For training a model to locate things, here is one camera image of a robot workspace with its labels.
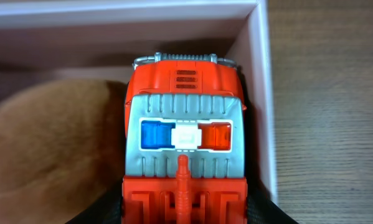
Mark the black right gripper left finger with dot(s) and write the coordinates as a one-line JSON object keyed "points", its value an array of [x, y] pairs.
{"points": [[105, 210]]}

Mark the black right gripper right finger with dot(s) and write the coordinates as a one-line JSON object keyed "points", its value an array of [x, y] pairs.
{"points": [[261, 210]]}

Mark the brown plush toy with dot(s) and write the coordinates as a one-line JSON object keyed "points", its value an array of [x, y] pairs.
{"points": [[62, 148]]}

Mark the red toy fire truck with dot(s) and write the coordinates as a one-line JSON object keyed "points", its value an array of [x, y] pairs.
{"points": [[185, 141]]}

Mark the white pink-lined box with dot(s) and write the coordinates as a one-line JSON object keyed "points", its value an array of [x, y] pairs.
{"points": [[100, 39]]}

